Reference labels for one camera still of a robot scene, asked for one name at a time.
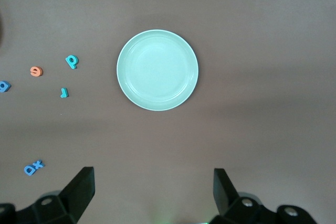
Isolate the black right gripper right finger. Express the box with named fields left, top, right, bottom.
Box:
left=209, top=168, right=318, bottom=224

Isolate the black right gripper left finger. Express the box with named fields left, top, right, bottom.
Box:
left=0, top=166, right=95, bottom=224

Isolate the orange foam letter e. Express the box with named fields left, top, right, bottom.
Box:
left=29, top=66, right=44, bottom=77

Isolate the teal foam letter p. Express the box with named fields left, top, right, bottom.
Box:
left=65, top=55, right=79, bottom=70

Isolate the light green round plate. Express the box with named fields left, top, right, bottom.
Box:
left=117, top=29, right=200, bottom=111

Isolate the brown table cover sheet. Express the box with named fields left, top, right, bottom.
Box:
left=0, top=0, right=336, bottom=224

